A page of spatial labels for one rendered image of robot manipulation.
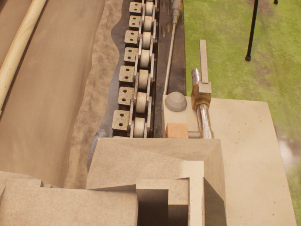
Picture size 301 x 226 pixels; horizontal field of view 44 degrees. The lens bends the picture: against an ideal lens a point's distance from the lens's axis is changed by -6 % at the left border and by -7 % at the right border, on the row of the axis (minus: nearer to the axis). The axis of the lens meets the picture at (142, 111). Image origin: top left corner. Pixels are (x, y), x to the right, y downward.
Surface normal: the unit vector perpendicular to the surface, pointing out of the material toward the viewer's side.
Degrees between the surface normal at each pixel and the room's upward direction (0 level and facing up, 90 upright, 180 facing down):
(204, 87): 20
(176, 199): 10
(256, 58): 0
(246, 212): 0
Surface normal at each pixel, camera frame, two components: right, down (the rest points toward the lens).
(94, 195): -0.07, -0.66
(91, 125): 0.60, -0.47
